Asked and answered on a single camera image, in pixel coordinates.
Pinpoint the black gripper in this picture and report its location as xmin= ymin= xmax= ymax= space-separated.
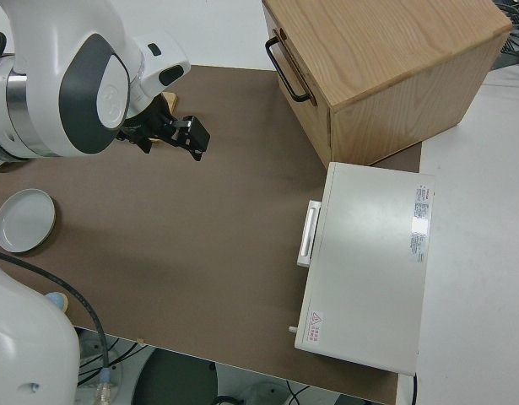
xmin=115 ymin=94 xmax=212 ymax=164

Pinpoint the brown table mat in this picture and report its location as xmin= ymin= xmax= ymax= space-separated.
xmin=0 ymin=62 xmax=423 ymax=405

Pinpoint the blue dome call bell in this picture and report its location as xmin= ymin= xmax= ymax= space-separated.
xmin=43 ymin=292 xmax=70 ymax=312

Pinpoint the white toaster oven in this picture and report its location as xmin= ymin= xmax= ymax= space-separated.
xmin=293 ymin=161 xmax=436 ymax=376

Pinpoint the light wooden drawer box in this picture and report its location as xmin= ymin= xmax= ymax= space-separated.
xmin=261 ymin=0 xmax=513 ymax=166

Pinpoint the black drawer handle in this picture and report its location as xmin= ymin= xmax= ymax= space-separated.
xmin=265 ymin=36 xmax=313 ymax=103

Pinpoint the white toaster oven handle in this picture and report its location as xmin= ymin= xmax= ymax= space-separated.
xmin=296 ymin=200 xmax=323 ymax=267

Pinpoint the black cable with blue connector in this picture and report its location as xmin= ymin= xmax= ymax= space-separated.
xmin=0 ymin=247 xmax=113 ymax=405

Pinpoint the dark gray round base plate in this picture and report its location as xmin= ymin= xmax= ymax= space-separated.
xmin=132 ymin=349 xmax=220 ymax=405

